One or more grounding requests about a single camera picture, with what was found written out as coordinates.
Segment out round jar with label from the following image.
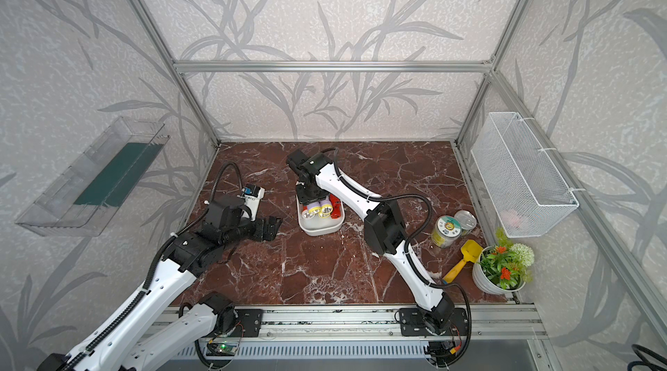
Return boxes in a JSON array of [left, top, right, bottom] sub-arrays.
[[431, 216, 462, 248]]

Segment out white wire mesh basket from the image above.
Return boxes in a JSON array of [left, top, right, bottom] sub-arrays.
[[472, 112, 579, 238]]

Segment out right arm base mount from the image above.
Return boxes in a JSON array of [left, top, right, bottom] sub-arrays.
[[395, 308, 471, 337]]

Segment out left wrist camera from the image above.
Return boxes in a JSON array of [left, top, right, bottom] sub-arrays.
[[242, 183, 265, 221]]

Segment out white plastic storage box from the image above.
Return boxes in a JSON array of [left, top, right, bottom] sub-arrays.
[[296, 198, 345, 237]]

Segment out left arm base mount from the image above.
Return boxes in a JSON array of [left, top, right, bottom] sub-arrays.
[[205, 308, 264, 338]]

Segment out purple flashlight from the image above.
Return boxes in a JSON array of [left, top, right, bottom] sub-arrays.
[[302, 201, 321, 219], [319, 198, 334, 218]]

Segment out yellow toy shovel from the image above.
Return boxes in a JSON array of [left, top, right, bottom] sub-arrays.
[[442, 240, 483, 284]]

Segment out green shelf liner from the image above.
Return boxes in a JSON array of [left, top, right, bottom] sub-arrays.
[[74, 143, 163, 208]]

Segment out potted artificial flower plant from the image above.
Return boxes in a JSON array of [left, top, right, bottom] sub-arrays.
[[472, 228, 535, 296]]

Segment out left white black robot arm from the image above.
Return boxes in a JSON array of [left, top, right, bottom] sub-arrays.
[[39, 184, 282, 370]]

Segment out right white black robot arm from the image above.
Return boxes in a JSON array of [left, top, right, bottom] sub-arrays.
[[287, 150, 455, 336]]

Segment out clear plastic wall shelf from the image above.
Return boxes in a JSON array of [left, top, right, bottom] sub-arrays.
[[16, 117, 170, 237]]

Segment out aluminium front rail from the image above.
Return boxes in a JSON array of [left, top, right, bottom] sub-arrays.
[[241, 303, 548, 341]]

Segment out round tin can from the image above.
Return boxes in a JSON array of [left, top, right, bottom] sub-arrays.
[[454, 209, 478, 237]]

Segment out red flashlight long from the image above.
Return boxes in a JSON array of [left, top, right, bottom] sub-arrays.
[[329, 194, 342, 219]]

